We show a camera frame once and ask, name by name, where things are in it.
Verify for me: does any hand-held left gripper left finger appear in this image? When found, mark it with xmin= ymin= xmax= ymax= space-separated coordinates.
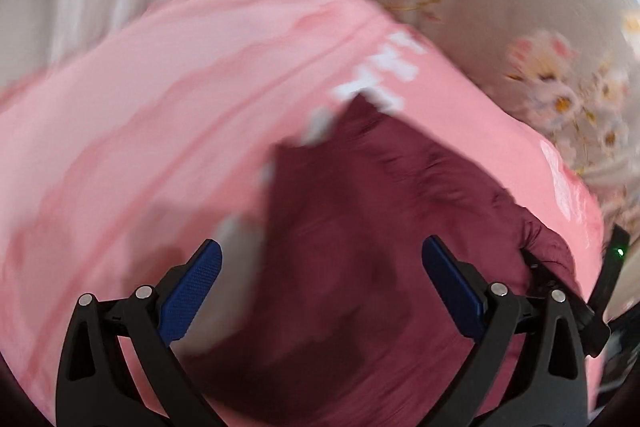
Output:
xmin=56 ymin=239 xmax=223 ymax=427

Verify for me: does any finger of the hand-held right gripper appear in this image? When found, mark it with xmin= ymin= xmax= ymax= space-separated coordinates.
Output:
xmin=521 ymin=247 xmax=612 ymax=357

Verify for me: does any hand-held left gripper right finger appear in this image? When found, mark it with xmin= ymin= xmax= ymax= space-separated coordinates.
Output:
xmin=422 ymin=235 xmax=587 ymax=427

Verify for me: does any maroon puffer jacket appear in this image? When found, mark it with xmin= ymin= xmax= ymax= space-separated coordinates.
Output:
xmin=182 ymin=93 xmax=585 ymax=427

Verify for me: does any pink plush blanket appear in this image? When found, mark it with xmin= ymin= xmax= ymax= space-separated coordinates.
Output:
xmin=0 ymin=0 xmax=610 ymax=427

